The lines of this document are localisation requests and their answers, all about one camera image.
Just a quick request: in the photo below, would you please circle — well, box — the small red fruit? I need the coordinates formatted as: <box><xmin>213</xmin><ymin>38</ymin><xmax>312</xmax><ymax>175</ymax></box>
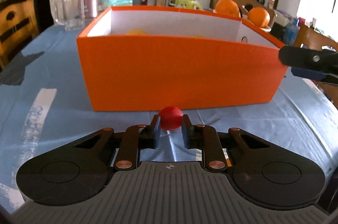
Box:
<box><xmin>158</xmin><ymin>106</ymin><xmax>183</xmax><ymax>131</ymax></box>

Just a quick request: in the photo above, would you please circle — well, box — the right orange in basket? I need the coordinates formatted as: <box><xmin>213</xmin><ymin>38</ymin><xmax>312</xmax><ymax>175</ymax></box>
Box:
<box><xmin>248</xmin><ymin>7</ymin><xmax>270</xmax><ymax>28</ymax></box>

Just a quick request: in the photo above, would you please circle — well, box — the orange in basket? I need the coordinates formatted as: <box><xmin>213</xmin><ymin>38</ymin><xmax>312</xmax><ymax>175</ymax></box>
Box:
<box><xmin>214</xmin><ymin>0</ymin><xmax>240</xmax><ymax>18</ymax></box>
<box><xmin>248</xmin><ymin>7</ymin><xmax>270</xmax><ymax>28</ymax></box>

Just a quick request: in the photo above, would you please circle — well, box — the orange cardboard box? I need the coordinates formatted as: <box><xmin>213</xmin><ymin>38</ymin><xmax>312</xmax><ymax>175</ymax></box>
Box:
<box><xmin>77</xmin><ymin>6</ymin><xmax>288</xmax><ymax>111</ymax></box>

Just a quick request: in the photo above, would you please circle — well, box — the blue tablecloth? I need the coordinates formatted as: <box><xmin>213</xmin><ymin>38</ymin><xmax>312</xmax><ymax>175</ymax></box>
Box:
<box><xmin>1</xmin><ymin>26</ymin><xmax>337</xmax><ymax>213</ymax></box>

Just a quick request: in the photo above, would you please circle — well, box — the left orange in basket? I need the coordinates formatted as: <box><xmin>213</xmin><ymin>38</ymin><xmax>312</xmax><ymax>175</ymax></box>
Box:
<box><xmin>214</xmin><ymin>0</ymin><xmax>240</xmax><ymax>18</ymax></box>

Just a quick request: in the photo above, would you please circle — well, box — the yellow pear in box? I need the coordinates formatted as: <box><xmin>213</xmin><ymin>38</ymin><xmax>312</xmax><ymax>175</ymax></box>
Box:
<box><xmin>126</xmin><ymin>29</ymin><xmax>148</xmax><ymax>35</ymax></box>

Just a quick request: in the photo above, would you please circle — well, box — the green panda mug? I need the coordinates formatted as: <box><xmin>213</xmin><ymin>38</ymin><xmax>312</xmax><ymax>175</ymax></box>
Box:
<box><xmin>175</xmin><ymin>0</ymin><xmax>203</xmax><ymax>10</ymax></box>

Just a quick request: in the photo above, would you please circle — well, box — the clear glass mug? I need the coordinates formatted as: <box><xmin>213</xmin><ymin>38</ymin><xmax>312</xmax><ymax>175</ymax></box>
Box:
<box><xmin>49</xmin><ymin>0</ymin><xmax>85</xmax><ymax>31</ymax></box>

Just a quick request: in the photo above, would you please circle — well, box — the wooden chair left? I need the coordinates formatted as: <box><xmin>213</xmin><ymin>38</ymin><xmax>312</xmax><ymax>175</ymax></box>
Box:
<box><xmin>1</xmin><ymin>0</ymin><xmax>39</xmax><ymax>69</ymax></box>

